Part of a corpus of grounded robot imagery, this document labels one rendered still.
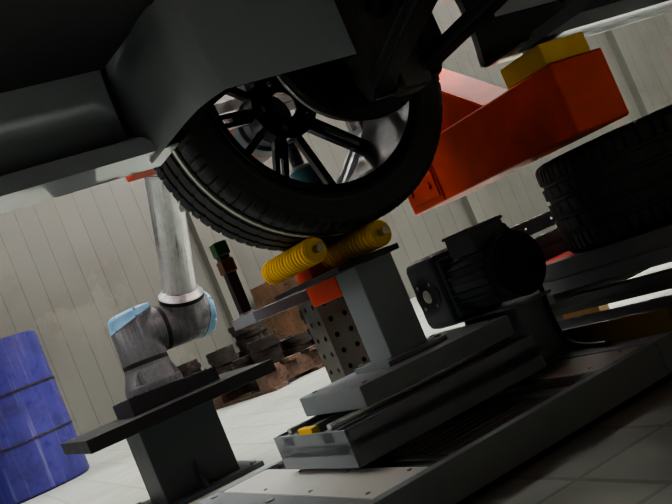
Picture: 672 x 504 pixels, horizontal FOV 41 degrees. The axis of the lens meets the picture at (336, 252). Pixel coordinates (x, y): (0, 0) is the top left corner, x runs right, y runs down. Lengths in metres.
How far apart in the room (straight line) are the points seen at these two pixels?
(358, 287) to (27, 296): 7.59
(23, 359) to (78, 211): 4.20
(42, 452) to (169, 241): 2.82
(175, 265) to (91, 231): 6.67
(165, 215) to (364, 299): 1.09
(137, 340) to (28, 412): 2.66
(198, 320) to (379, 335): 1.17
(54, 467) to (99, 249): 4.34
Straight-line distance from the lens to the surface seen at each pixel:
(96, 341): 9.38
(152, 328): 2.94
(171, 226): 2.87
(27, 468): 5.51
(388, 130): 2.08
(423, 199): 2.41
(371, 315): 1.92
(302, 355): 5.76
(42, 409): 5.56
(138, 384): 2.92
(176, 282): 2.94
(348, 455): 1.74
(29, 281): 9.39
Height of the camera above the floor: 0.41
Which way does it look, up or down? 2 degrees up
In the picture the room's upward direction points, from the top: 23 degrees counter-clockwise
